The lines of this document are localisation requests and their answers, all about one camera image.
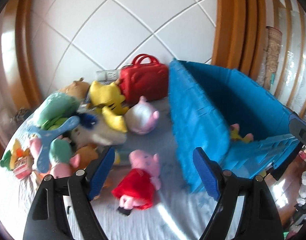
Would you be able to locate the pig plush orange dress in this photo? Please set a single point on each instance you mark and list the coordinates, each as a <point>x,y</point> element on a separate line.
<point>136,190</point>

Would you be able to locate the red white snack packet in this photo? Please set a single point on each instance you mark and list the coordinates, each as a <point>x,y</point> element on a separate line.
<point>23,167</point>

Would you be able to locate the yellow tiger plush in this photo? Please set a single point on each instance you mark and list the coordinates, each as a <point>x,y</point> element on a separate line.
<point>111,103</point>

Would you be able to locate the rolled patterned carpet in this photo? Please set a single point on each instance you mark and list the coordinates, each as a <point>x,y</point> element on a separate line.
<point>271,53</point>

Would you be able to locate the pig plush red dress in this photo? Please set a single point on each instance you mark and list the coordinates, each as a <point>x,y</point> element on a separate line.
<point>56,159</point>

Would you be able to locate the blue plastic hanger toy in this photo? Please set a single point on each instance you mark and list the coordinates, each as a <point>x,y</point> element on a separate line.
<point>46,137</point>

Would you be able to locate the brown bear plush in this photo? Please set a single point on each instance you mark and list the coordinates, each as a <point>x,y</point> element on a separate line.
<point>78,89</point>

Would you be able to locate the blue plastic storage crate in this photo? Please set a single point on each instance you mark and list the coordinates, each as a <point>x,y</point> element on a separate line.
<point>205,100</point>

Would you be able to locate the green plush toy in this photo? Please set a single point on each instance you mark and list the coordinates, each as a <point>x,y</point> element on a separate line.
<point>55,110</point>

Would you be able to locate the red toy handbag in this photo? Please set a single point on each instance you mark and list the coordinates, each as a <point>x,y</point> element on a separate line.
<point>145,76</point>

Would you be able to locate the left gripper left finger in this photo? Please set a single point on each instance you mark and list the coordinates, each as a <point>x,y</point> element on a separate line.
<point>47,215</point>

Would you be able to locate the corn plush toy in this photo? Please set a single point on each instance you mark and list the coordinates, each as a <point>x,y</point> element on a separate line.
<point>11,156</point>

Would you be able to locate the white pink round plush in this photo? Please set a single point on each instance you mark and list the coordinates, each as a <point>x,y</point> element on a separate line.
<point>142,118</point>

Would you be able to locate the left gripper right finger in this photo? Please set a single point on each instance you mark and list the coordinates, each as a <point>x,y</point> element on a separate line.
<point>259,215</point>

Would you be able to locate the large pink plush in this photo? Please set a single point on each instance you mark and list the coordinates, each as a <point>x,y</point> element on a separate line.
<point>235,134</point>

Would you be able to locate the small white plush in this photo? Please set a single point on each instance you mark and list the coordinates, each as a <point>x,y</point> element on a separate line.
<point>93,129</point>

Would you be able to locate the brown dog plush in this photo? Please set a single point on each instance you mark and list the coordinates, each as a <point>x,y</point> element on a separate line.
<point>87,154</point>

